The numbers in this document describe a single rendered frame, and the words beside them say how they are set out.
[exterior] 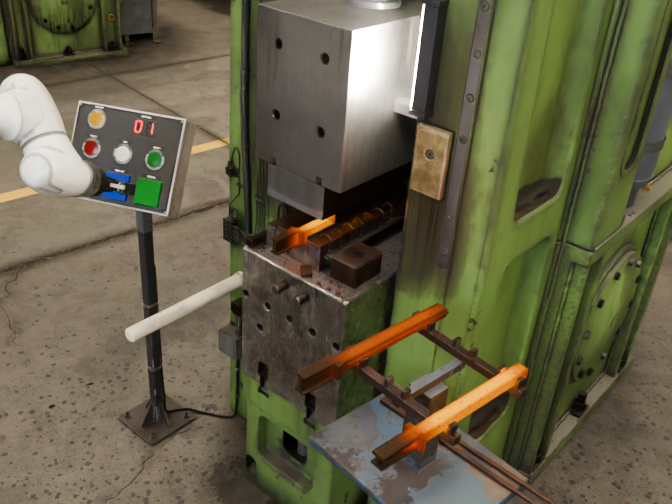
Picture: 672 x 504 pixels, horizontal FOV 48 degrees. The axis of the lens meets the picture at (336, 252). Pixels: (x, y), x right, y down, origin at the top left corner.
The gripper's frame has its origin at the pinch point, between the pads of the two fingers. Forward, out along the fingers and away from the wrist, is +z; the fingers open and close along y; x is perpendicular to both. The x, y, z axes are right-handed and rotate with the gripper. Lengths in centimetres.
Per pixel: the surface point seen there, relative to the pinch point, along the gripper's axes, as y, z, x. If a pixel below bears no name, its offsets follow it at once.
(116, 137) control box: -13.1, 13.2, 13.8
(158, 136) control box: -0.4, 13.2, 16.2
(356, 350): 74, -31, -24
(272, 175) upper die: 36.8, 7.1, 10.9
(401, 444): 88, -51, -35
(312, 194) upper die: 50, 2, 8
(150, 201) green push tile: 1.3, 12.5, -2.2
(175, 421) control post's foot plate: -3, 74, -80
